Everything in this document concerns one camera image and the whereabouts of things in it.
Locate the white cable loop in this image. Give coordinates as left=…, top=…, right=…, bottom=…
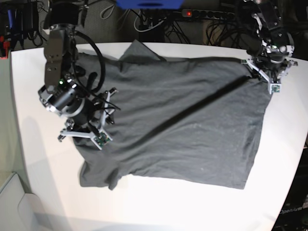
left=133, top=14, right=167, bottom=33

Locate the white bin corner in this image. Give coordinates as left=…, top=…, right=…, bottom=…
left=0, top=173, right=52, bottom=231

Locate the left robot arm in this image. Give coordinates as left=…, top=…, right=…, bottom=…
left=235, top=0, right=295, bottom=84

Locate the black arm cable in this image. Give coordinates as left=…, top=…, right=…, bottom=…
left=74, top=31, right=106, bottom=94

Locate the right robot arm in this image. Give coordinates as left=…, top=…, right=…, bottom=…
left=40, top=0, right=105, bottom=112

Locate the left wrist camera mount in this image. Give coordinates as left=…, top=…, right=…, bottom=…
left=240, top=57, right=299, bottom=95

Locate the grey t-shirt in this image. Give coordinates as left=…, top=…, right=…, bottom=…
left=74, top=41, right=271, bottom=190

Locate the red clamp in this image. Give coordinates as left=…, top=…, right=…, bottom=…
left=0, top=36, right=10, bottom=59

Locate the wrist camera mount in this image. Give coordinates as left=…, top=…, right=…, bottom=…
left=58, top=88, right=118, bottom=150
left=240, top=57, right=299, bottom=95

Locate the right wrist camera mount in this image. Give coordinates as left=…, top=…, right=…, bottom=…
left=58, top=88, right=118, bottom=150

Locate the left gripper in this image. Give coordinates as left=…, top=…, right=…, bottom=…
left=250, top=57, right=293, bottom=82

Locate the black power strip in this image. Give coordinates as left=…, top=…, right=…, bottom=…
left=181, top=9, right=235, bottom=20

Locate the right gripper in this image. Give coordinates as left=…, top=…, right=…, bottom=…
left=64, top=101, right=115, bottom=131

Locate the blue box at top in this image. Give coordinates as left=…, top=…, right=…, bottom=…
left=116, top=0, right=184, bottom=10

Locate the black equipment rack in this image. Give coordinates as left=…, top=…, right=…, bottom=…
left=0, top=0, right=39, bottom=41

